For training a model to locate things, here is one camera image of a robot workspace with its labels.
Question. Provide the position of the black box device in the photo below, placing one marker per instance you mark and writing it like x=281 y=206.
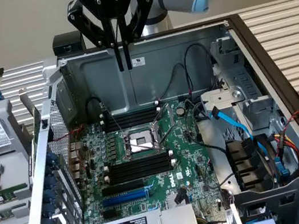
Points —
x=67 y=42

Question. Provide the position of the long black expansion slot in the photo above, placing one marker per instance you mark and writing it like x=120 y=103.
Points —
x=122 y=187

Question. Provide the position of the dark grey drive cage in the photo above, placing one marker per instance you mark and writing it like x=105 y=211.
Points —
x=268 y=192

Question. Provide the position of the grey parts rack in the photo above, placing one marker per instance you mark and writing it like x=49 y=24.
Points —
x=3 y=105

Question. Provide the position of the round coin battery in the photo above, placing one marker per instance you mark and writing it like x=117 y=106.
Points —
x=179 y=110

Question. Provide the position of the green graphics card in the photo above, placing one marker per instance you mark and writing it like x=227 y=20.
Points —
x=36 y=120

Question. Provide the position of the green Dell motherboard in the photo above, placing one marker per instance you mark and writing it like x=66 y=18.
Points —
x=185 y=152

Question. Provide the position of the open PC case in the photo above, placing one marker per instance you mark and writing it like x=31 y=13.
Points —
x=165 y=71

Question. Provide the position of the CPU socket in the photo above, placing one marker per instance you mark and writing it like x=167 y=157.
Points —
x=138 y=141

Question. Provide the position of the silver metal disk bay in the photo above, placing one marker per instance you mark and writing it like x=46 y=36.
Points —
x=250 y=76

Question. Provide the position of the thin metal locking lever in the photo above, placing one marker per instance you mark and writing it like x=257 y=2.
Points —
x=141 y=146

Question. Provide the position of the black fan duct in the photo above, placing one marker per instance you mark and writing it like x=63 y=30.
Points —
x=244 y=159

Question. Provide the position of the short black expansion slot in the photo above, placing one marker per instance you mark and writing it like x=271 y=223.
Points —
x=111 y=213

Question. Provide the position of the blue expansion slot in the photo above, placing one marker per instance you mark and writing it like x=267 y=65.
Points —
x=124 y=199

